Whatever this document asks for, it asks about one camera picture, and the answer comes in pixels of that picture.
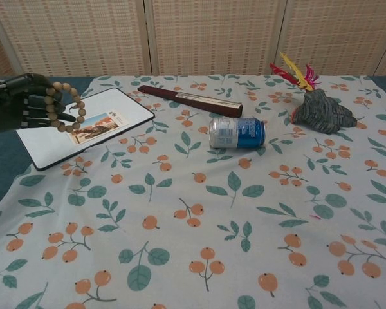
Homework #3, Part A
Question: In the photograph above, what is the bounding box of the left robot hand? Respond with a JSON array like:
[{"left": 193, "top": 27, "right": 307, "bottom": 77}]
[{"left": 0, "top": 73, "right": 77, "bottom": 135}]

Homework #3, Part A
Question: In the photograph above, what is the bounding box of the wooden bead bracelet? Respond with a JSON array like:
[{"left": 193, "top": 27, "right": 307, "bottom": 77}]
[{"left": 44, "top": 82, "right": 87, "bottom": 133}]

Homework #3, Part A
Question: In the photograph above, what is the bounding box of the desert photo postcard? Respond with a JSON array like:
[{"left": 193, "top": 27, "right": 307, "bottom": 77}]
[{"left": 69, "top": 109, "right": 129, "bottom": 145}]

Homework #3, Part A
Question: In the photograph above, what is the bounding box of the white board with black edge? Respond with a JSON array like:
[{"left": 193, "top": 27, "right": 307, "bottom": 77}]
[{"left": 15, "top": 87, "right": 156, "bottom": 171}]

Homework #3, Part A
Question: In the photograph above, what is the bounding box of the dark red folded fan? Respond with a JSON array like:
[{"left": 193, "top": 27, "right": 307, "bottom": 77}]
[{"left": 137, "top": 84, "right": 244, "bottom": 118}]

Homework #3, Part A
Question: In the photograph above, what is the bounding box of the woven bamboo folding screen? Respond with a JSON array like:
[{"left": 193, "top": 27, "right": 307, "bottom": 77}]
[{"left": 0, "top": 0, "right": 386, "bottom": 78}]

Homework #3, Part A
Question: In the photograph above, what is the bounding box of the leaf and berry print tablecloth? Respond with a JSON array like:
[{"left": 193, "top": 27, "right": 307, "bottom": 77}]
[{"left": 0, "top": 74, "right": 386, "bottom": 309}]

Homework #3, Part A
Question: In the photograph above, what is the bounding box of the blue and silver soda can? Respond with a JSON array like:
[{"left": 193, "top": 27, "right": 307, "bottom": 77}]
[{"left": 208, "top": 117, "right": 266, "bottom": 151}]

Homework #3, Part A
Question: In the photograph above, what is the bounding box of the red and yellow feather shuttlecock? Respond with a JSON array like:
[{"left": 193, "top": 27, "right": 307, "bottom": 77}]
[{"left": 269, "top": 51, "right": 321, "bottom": 94}]

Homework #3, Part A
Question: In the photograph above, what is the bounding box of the grey striped knit glove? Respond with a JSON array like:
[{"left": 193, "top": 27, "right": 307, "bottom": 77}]
[{"left": 291, "top": 89, "right": 358, "bottom": 133}]

